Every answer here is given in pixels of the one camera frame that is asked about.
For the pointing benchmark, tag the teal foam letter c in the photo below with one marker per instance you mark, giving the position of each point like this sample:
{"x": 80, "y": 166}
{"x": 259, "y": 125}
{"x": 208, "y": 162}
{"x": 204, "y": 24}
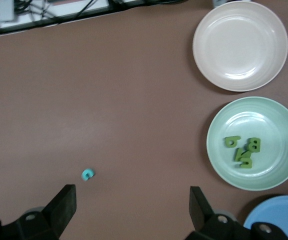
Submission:
{"x": 84, "y": 175}

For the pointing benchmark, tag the light green plate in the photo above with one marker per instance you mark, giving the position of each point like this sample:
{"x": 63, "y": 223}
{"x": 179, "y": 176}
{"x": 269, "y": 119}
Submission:
{"x": 271, "y": 125}

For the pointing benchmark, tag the green foam letter N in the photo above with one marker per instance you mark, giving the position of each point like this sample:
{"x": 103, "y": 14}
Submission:
{"x": 239, "y": 155}

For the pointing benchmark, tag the blue plate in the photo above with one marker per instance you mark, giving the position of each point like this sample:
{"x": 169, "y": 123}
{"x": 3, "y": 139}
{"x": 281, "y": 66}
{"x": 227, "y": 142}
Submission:
{"x": 283, "y": 212}

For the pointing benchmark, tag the beige plate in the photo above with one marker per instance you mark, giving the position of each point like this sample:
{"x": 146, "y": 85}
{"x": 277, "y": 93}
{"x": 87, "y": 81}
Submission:
{"x": 241, "y": 45}

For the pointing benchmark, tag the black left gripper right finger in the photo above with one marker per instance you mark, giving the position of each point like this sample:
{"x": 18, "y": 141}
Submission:
{"x": 200, "y": 212}

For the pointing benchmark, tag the light grey box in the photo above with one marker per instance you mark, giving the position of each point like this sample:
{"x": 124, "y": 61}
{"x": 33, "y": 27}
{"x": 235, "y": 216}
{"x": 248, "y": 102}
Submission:
{"x": 7, "y": 11}

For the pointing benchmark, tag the black table edge rail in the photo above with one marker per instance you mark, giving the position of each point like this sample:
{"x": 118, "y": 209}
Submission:
{"x": 59, "y": 20}

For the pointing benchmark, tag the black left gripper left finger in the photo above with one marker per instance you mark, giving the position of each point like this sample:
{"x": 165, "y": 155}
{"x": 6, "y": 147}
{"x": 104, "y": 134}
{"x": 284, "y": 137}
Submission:
{"x": 64, "y": 207}

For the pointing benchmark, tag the brown table cover sheet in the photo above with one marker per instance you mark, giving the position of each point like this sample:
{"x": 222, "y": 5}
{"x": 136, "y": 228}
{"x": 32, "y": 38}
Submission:
{"x": 108, "y": 100}

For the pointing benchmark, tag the green foam letter b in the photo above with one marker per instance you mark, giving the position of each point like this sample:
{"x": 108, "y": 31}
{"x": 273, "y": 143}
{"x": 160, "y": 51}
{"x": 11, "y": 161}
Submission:
{"x": 236, "y": 140}
{"x": 249, "y": 146}

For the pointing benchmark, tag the green foam letter u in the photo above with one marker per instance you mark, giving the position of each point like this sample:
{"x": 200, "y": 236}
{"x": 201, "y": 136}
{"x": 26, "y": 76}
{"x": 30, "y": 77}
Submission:
{"x": 246, "y": 165}

